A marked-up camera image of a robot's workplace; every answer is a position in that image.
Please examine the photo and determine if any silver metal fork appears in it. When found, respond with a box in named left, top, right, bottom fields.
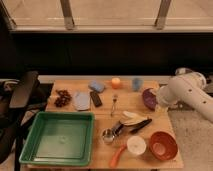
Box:
left=110, top=94, right=118, bottom=117

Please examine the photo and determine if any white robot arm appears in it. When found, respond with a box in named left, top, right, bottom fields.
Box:
left=156, top=72, right=213, bottom=123

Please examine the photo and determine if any green plastic tray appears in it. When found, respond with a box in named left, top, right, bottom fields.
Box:
left=19, top=112, right=94, bottom=167

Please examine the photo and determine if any orange ball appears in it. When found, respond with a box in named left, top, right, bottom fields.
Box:
left=111, top=78, right=121, bottom=89

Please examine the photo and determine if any blue sponge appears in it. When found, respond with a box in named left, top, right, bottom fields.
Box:
left=88, top=80, right=105, bottom=93

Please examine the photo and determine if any black rectangular block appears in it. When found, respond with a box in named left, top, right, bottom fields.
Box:
left=90, top=91, right=102, bottom=107

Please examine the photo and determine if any pale blue lid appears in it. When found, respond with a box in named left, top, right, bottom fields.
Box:
left=73, top=92, right=90, bottom=111

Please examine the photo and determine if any light blue cup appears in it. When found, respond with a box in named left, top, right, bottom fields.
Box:
left=132, top=78, right=142, bottom=91

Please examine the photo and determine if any cream banana shaped object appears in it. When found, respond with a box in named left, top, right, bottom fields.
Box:
left=121, top=111, right=147, bottom=126

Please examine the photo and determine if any dark grapes bunch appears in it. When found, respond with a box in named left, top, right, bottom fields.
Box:
left=54, top=90, right=71, bottom=107

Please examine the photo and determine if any metal measuring scoop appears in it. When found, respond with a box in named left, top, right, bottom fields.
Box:
left=102, top=121, right=124, bottom=144

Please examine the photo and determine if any white round lid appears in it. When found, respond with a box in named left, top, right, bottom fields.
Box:
left=127, top=136, right=147, bottom=156

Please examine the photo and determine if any blue plate on ledge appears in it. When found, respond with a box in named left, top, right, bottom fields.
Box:
left=175, top=67, right=193, bottom=75

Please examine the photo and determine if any red bowl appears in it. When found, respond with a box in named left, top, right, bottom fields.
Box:
left=149, top=131, right=178, bottom=161

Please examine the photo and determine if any black handled tool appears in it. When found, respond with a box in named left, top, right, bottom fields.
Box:
left=130, top=119, right=152, bottom=134

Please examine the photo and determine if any orange handled utensil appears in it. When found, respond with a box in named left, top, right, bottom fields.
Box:
left=109, top=144, right=127, bottom=168

